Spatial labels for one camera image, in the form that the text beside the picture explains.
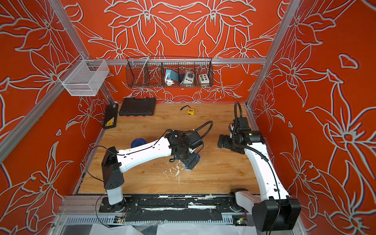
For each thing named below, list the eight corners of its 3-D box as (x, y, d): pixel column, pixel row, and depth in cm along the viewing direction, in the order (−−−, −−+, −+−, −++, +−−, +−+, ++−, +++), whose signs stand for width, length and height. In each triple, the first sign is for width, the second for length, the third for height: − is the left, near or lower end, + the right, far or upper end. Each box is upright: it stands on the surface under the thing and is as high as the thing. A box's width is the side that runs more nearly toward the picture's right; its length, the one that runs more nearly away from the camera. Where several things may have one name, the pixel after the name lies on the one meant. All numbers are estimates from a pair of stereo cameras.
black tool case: (120, 118, 112) (117, 114, 108) (126, 101, 124) (124, 97, 120) (153, 118, 112) (151, 113, 107) (156, 101, 124) (155, 97, 120)
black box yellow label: (103, 129, 106) (101, 127, 104) (108, 105, 122) (107, 103, 120) (116, 127, 107) (114, 125, 105) (119, 103, 123) (118, 101, 121)
